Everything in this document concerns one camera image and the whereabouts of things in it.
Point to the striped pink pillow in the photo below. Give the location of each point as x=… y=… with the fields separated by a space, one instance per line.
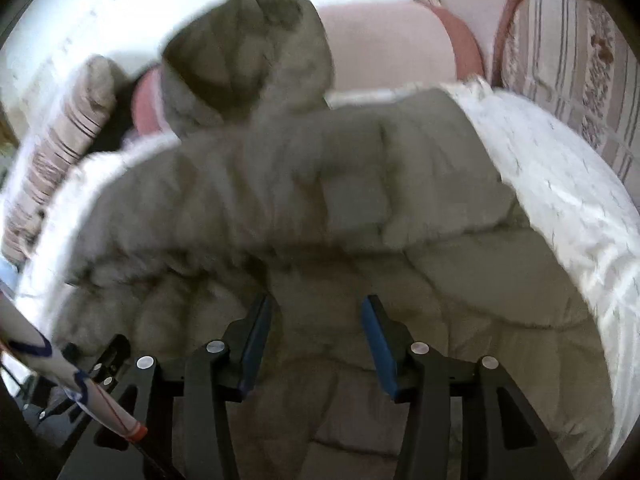
x=565 y=60
x=65 y=135

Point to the pink cushion with red edge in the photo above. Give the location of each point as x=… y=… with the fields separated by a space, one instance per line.
x=472 y=7

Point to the olive grey puffer jacket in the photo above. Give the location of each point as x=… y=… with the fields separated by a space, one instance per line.
x=350 y=185

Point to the large pink sofa cushion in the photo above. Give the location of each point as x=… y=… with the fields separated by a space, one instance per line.
x=385 y=45

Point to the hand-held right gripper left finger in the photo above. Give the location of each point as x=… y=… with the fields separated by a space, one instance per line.
x=254 y=342

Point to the black cloth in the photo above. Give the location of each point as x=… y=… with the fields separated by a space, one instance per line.
x=116 y=122

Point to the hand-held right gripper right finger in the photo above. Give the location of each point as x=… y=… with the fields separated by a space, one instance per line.
x=378 y=350

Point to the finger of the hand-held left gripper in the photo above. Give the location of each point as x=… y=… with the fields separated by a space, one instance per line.
x=107 y=360

